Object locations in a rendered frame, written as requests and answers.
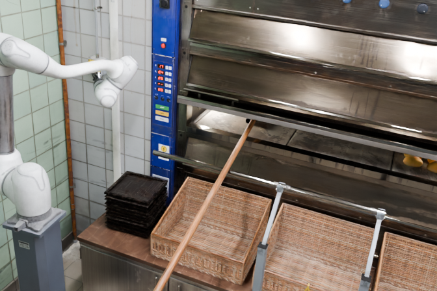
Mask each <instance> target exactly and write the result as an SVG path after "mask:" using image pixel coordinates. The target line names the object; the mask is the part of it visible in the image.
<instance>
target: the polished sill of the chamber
mask: <svg viewBox="0 0 437 291"><path fill-rule="evenodd" d="M186 132H188V133H193V134H198V135H201V136H206V137H209V138H214V139H217V140H222V141H225V142H230V143H233V144H237V143H238V141H239V140H240V138H241V137H242V135H241V134H236V133H231V132H228V131H223V130H219V129H214V128H211V127H206V126H203V125H198V124H195V123H190V124H188V125H187V128H186ZM243 146H246V147H251V148H254V149H258V150H262V151H267V152H270V153H275V154H278V155H283V156H286V157H291V158H295V159H299V160H304V161H307V162H312V163H315V164H320V165H323V166H328V167H331V168H335V169H339V170H344V171H349V172H352V173H357V174H360V175H365V176H368V177H372V178H376V179H381V180H384V181H389V182H392V183H397V184H401V185H405V186H409V187H412V188H418V189H421V190H426V191H429V192H434V193H437V181H433V180H430V179H424V178H421V177H416V176H413V175H408V174H405V173H400V172H396V171H391V170H387V169H383V168H378V167H375V166H370V165H367V164H362V163H359V162H353V161H350V160H345V159H342V158H337V157H332V156H328V155H324V154H320V153H315V152H312V151H307V150H304V149H299V148H295V147H291V146H287V145H282V144H277V143H274V142H269V141H266V140H260V139H257V138H252V137H249V136H247V138H246V140H245V142H244V144H243Z"/></svg>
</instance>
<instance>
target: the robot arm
mask: <svg viewBox="0 0 437 291"><path fill-rule="evenodd" d="M16 69H19V70H25V71H28V72H31V73H35V74H37V75H44V76H47V77H52V78H56V79H71V78H75V77H80V76H82V75H87V74H90V73H91V74H92V76H93V81H94V85H93V86H94V95H95V98H96V100H97V102H98V103H99V104H101V105H102V106H104V107H106V108H109V107H112V106H113V105H114V104H115V103H116V100H117V98H118V96H119V94H120V92H121V91H122V89H123V88H124V87H125V86H126V85H127V84H128V83H129V82H130V80H131V79H132V78H133V77H134V75H135V74H136V72H137V69H138V63H137V62H136V61H135V60H134V59H133V58H132V57H131V56H124V57H122V58H121V59H118V60H117V59H116V60H113V61H112V60H95V61H91V62H84V63H80V64H74V65H70V66H63V65H60V64H58V63H57V62H55V61H54V60H53V59H52V58H51V57H50V56H48V55H47V54H45V53H44V52H43V51H41V50H40V49H39V48H37V47H35V46H33V45H31V44H29V43H27V42H25V41H23V40H21V39H19V38H16V37H14V36H12V35H9V34H5V33H1V32H0V194H1V195H3V196H6V197H8V198H9V200H11V202H12V203H13V204H14V205H15V206H16V214H15V215H13V217H11V218H9V219H8V220H7V224H9V225H15V226H14V230H15V231H16V232H18V231H20V230H22V229H24V228H26V229H30V230H33V231H34V232H36V233H39V232H41V231H42V229H43V228H44V227H45V226H46V225H47V224H48V223H49V222H50V221H51V220H53V219H54V218H55V217H56V216H58V215H59V214H61V213H62V210H61V209H56V208H53V207H51V189H50V183H49V178H48V176H47V173H46V171H45V170H44V169H43V167H41V165H39V164H36V163H33V162H27V163H23V161H22V159H21V155H20V152H19V151H18V150H17V149H15V148H14V98H13V74H14V73H15V71H16ZM101 71H107V75H108V76H107V78H106V79H105V80H104V79H102V78H101V77H100V75H101Z"/></svg>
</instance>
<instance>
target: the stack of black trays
mask: <svg viewBox="0 0 437 291"><path fill-rule="evenodd" d="M167 182H168V180H165V179H160V178H156V177H152V176H148V175H143V174H140V173H135V172H132V171H126V172H125V173H124V174H123V175H122V176H121V177H120V178H119V179H118V180H117V181H116V182H115V183H113V184H112V185H111V186H110V187H109V188H108V189H107V190H106V191H105V192H104V194H106V195H105V197H106V198H105V199H104V200H107V201H106V202H105V204H106V205H105V207H106V209H105V210H107V212H106V215H105V217H106V218H105V220H106V222H105V223H106V225H105V226H107V227H108V228H110V229H114V230H117V231H122V232H124V233H129V234H133V235H136V236H140V237H143V238H148V237H149V236H150V234H151V233H152V231H153V230H154V228H155V226H156V225H157V223H158V221H159V220H160V219H161V217H162V216H163V214H164V213H165V210H166V208H167V206H165V205H166V203H165V202H166V201H167V199H166V198H167V197H168V196H166V195H167V193H166V192H167V190H166V189H167V187H165V186H166V185H167V184H168V183H167Z"/></svg>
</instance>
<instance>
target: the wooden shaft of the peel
mask: <svg viewBox="0 0 437 291"><path fill-rule="evenodd" d="M255 122H256V120H252V119H251V120H250V123H249V124H248V126H247V128H246V129H245V131H244V133H243V135H242V137H241V138H240V140H239V141H238V143H237V145H236V146H235V149H234V150H233V152H232V154H231V155H230V157H229V159H228V161H227V163H226V164H225V166H224V168H223V169H222V171H221V173H220V175H219V177H218V178H217V180H216V182H215V183H214V185H213V187H212V189H211V191H210V192H209V194H208V196H207V197H206V199H205V201H204V203H203V205H202V206H201V208H200V210H199V211H198V213H197V215H196V217H195V219H194V220H193V222H192V223H191V226H190V227H189V229H188V231H187V232H186V234H185V236H184V237H183V240H182V241H181V243H180V245H179V246H178V248H177V250H176V252H175V253H174V255H173V257H172V259H171V260H170V262H169V264H168V266H167V267H166V270H165V271H164V273H163V274H162V276H161V278H160V280H159V282H158V283H157V285H156V287H155V288H154V290H153V291H163V288H164V287H165V285H166V283H167V281H168V280H169V278H170V276H171V274H172V272H173V271H174V268H175V267H176V265H177V263H178V261H179V260H180V258H181V256H182V254H183V252H184V251H185V248H186V247H187V245H188V243H189V242H190V240H191V238H192V236H193V234H194V232H195V230H196V229H197V227H198V225H199V223H200V222H201V220H202V218H203V217H204V214H205V212H206V210H207V209H208V207H209V205H210V204H211V202H212V200H213V198H214V196H215V194H216V193H217V191H218V189H219V187H220V185H221V184H222V182H223V180H224V178H225V176H226V174H227V173H228V171H229V169H230V167H231V166H232V164H233V162H234V160H235V158H236V156H237V155H238V153H239V151H240V149H241V148H242V146H243V144H244V142H245V140H246V138H247V136H248V135H249V133H250V131H251V130H252V128H253V126H254V124H255Z"/></svg>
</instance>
